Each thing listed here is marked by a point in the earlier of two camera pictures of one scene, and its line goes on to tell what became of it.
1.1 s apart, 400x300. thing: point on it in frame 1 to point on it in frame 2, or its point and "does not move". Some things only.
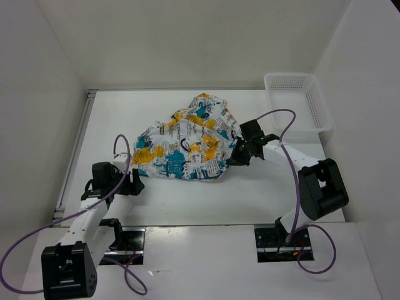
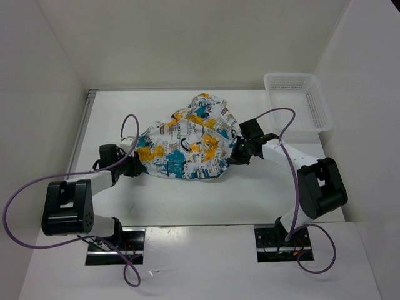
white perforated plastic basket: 301,92 does not move
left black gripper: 136,186 to 137,167
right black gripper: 235,159 does not move
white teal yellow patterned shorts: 195,144 does not move
